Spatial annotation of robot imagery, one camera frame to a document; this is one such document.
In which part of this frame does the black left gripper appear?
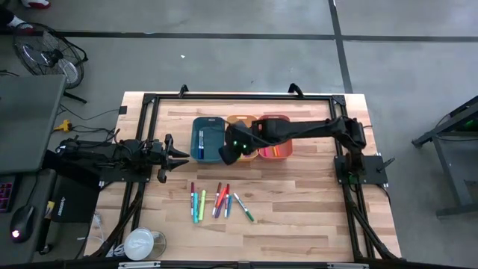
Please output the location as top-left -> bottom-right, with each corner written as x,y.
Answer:
140,133 -> 190,183

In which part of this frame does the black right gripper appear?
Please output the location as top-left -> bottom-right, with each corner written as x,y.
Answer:
218,122 -> 262,165

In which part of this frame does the red capped thin marker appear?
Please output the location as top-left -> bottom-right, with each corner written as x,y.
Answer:
224,182 -> 232,219

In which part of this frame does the light green highlighter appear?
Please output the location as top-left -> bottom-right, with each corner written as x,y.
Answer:
199,189 -> 207,222

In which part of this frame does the orange highlighter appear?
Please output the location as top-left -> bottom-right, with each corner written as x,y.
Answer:
216,185 -> 228,210

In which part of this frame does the brown capped thin marker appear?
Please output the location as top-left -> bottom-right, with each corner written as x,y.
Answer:
211,182 -> 222,219

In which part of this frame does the green capped thin marker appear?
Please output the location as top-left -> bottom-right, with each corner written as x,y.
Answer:
233,192 -> 255,223

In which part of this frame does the yellow plastic bin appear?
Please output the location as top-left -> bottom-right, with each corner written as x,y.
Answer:
225,114 -> 260,161

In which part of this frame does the teal plastic bin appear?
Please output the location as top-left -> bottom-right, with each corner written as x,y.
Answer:
190,116 -> 226,164

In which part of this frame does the orange plastic bin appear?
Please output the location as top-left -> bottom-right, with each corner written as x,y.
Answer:
257,114 -> 294,161

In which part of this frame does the black box white print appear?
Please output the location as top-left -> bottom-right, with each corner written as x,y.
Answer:
50,175 -> 102,224

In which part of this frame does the black floor fan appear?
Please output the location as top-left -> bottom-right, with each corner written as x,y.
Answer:
13,22 -> 90,105

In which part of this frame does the black computer mouse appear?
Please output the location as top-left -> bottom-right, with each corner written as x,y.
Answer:
9,204 -> 37,244

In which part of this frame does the backlit keyboard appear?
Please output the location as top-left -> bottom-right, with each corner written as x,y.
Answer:
0,174 -> 16,214

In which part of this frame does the dark metal table stand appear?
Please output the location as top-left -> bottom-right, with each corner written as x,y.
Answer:
412,95 -> 478,217

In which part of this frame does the person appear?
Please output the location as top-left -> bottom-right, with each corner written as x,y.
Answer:
0,0 -> 52,33

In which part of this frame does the black aluminium frame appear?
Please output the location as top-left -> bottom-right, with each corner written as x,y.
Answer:
86,92 -> 403,269

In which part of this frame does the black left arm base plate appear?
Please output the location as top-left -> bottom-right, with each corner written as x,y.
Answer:
99,164 -> 153,184

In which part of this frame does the white cable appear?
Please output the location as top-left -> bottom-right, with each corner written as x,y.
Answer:
76,211 -> 126,259

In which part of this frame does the silver aluminium bracket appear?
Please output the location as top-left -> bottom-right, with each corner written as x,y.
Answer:
117,261 -> 162,269
326,262 -> 370,269

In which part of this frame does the yellow cable plug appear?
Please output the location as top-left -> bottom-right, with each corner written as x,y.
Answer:
53,119 -> 72,133

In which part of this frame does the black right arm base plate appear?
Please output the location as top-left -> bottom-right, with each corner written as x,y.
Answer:
334,154 -> 396,185

